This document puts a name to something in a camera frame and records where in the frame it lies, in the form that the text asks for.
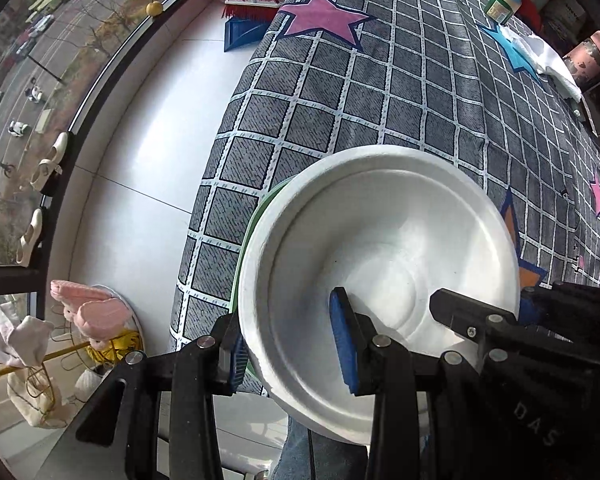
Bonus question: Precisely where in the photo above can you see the white paper bowl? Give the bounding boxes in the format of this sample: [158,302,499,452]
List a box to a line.
[237,145,522,445]

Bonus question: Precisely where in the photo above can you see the green plate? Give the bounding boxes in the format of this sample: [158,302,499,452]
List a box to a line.
[232,177,293,381]

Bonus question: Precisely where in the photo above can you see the blue dustpan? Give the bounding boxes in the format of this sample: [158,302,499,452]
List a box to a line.
[223,15,276,53]

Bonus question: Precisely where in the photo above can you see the cream window handle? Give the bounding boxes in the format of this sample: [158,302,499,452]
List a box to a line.
[30,159,63,192]
[15,208,44,267]
[49,132,70,162]

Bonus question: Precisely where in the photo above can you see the person's jeans leg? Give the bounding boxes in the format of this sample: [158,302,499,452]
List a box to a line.
[270,415,371,480]

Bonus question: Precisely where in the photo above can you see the white sock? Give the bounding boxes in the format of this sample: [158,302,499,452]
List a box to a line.
[0,302,56,368]

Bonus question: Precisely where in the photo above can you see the green capped bottle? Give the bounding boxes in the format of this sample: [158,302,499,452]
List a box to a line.
[482,0,525,26]

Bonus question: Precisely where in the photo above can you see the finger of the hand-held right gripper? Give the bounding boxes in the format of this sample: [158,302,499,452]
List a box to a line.
[428,287,600,368]
[517,280,600,347]

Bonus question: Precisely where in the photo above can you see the black window frame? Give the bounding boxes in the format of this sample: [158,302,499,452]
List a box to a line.
[0,0,211,321]

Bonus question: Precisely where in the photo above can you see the cream cloth bag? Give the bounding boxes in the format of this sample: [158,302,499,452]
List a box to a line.
[5,367,76,428]

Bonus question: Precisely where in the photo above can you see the pink plush slippers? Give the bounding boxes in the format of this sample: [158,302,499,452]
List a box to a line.
[50,280,133,341]

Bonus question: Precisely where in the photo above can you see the white cloth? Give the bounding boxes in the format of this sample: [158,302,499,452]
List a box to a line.
[500,25,583,101]

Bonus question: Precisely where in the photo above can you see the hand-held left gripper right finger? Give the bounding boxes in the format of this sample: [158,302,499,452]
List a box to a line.
[329,286,486,480]

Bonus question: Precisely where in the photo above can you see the grey checked star blanket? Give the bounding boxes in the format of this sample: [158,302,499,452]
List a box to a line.
[169,0,600,396]

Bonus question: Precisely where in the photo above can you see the pink cylindrical container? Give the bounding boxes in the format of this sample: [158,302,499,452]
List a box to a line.
[562,30,600,93]

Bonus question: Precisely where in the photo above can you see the yellow wire hanger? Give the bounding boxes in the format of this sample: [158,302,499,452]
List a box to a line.
[0,332,141,426]

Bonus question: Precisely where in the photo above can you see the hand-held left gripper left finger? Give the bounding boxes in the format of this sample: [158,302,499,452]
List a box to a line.
[75,312,248,480]

